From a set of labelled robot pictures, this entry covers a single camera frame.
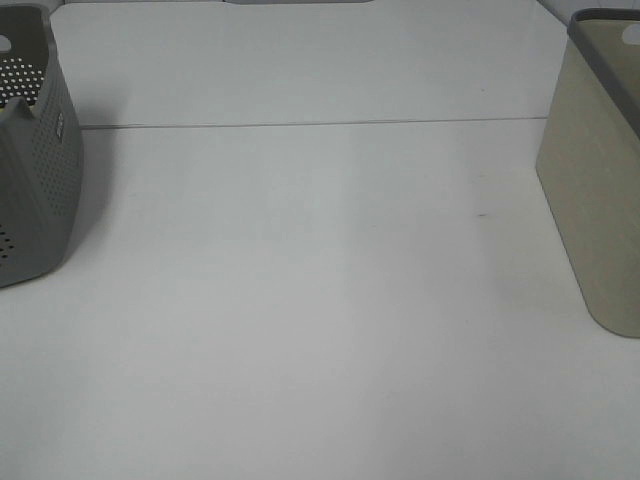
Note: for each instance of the beige plastic basket grey rim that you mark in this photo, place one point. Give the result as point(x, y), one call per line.
point(588, 163)

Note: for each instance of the grey perforated plastic basket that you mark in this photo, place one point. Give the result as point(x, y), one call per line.
point(42, 152)

